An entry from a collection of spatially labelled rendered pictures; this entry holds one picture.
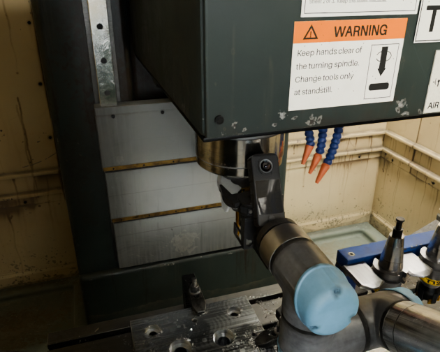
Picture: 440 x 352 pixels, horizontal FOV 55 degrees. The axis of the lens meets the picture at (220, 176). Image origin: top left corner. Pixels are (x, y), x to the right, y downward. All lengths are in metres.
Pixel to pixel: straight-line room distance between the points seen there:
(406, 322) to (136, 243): 0.90
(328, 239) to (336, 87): 1.57
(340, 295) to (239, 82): 0.28
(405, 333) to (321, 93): 0.32
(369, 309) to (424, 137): 1.28
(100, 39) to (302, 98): 0.67
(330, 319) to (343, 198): 1.55
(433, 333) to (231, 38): 0.41
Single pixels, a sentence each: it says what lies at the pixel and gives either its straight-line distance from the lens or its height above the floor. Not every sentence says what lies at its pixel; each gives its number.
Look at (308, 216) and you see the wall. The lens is 2.02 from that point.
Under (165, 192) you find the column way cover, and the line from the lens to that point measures 1.25.
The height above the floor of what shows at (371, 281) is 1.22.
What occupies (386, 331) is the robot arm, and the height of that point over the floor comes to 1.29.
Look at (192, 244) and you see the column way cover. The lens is 1.37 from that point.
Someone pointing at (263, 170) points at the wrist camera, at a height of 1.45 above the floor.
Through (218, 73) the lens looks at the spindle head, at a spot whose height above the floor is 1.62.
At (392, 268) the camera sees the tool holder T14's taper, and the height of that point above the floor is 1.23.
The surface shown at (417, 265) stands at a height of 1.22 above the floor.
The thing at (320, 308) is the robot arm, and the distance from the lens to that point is 0.53.
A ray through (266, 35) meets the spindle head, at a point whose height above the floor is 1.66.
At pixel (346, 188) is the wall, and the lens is 2.06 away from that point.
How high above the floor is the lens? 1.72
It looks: 25 degrees down
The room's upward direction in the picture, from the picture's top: straight up
